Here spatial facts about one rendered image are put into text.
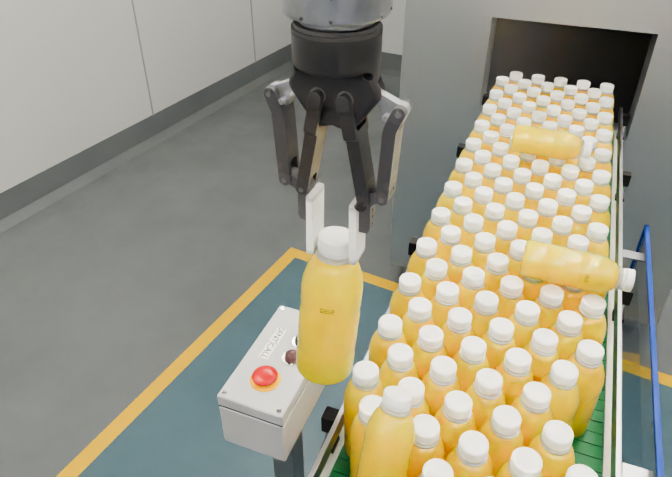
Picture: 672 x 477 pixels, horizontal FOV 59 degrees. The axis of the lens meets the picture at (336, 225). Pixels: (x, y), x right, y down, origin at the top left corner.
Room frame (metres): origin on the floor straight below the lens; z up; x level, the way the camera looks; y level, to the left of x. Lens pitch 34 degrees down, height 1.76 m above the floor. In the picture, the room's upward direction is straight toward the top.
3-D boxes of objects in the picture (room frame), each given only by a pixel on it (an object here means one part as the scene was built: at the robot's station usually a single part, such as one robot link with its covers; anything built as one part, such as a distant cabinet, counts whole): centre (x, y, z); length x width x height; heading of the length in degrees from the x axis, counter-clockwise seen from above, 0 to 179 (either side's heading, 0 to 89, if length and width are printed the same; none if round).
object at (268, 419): (0.62, 0.08, 1.05); 0.20 x 0.10 x 0.10; 158
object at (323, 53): (0.50, 0.00, 1.58); 0.08 x 0.07 x 0.09; 68
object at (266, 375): (0.58, 0.10, 1.11); 0.04 x 0.04 x 0.01
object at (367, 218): (0.48, -0.04, 1.45); 0.03 x 0.01 x 0.05; 68
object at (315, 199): (0.50, 0.02, 1.42); 0.03 x 0.01 x 0.07; 158
